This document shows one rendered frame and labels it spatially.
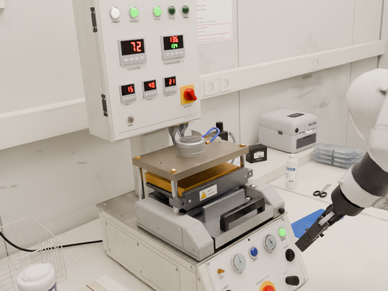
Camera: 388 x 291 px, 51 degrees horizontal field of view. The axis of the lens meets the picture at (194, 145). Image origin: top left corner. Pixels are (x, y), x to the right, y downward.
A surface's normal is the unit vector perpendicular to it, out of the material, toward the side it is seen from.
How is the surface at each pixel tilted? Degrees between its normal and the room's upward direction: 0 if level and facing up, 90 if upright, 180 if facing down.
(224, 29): 90
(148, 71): 90
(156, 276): 90
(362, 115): 108
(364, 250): 0
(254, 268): 65
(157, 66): 90
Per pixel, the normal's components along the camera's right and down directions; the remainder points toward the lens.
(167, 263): -0.74, 0.25
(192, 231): 0.39, -0.60
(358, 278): -0.05, -0.95
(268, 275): 0.58, -0.22
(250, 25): 0.69, 0.18
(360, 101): -0.75, -0.04
